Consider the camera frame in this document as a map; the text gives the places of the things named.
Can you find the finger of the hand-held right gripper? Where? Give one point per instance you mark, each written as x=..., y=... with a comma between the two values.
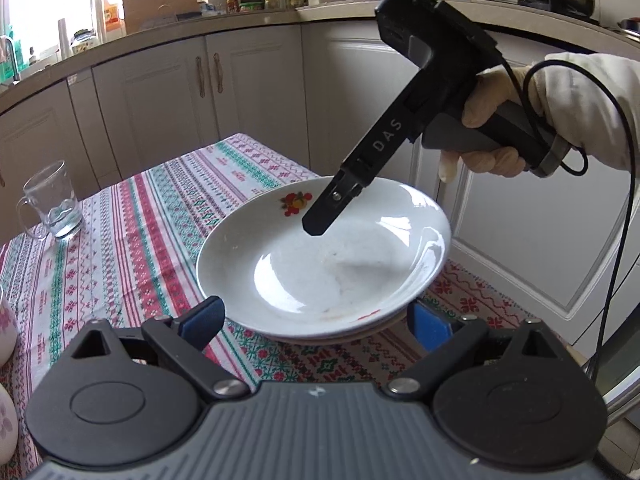
x=325, y=215

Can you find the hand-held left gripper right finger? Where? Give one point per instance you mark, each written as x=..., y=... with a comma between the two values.
x=427, y=327

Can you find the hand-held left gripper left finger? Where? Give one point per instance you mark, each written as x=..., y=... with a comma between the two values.
x=202, y=322

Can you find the white flower plate stained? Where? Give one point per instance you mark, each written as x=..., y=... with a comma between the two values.
x=380, y=329

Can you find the white flower print plate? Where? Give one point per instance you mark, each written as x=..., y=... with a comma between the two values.
x=325, y=270

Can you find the white plate two flower prints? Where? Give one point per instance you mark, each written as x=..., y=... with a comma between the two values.
x=310, y=342

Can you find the white bowl pink flowers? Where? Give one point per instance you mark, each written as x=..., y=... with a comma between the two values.
x=7, y=420
x=7, y=325

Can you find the person's right forearm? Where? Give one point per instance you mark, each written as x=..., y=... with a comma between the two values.
x=595, y=110

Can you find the person's right hand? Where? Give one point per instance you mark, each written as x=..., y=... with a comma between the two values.
x=520, y=90

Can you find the striped patterned tablecloth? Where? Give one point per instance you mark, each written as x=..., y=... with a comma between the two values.
x=125, y=220

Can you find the white rectangular tray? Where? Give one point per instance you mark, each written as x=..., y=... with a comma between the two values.
x=340, y=0

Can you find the gas stove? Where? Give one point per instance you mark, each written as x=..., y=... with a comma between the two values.
x=525, y=10

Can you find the green lidded container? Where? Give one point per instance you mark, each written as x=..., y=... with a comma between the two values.
x=251, y=6

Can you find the clear glass mug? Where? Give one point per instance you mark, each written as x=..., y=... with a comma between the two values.
x=55, y=205

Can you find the beige kitchen countertop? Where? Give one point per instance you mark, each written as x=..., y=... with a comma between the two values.
x=225, y=23

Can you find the brown cardboard box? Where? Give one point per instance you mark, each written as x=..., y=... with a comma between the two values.
x=160, y=2

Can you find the patterned ceramic jar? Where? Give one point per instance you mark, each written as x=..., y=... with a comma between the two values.
x=84, y=44

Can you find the white plastic cup stack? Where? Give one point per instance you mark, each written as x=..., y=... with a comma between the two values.
x=63, y=39
x=99, y=20

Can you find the metal kitchen faucet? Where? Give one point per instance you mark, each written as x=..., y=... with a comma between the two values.
x=9, y=60

